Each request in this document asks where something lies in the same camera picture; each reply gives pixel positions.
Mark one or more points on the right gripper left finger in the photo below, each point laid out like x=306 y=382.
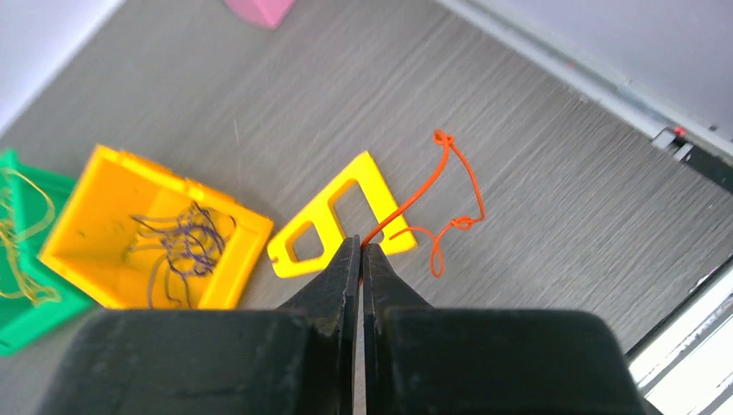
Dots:
x=295 y=359

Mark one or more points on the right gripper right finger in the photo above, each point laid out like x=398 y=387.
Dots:
x=421 y=359

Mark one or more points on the yellow triangle block right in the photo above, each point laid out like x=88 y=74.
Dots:
x=356 y=200

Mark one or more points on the orange plastic bin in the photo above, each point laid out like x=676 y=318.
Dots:
x=133 y=234

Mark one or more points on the green plastic bin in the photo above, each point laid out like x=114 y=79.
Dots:
x=34 y=299

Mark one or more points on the pink metronome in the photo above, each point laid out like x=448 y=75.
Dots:
x=265 y=14

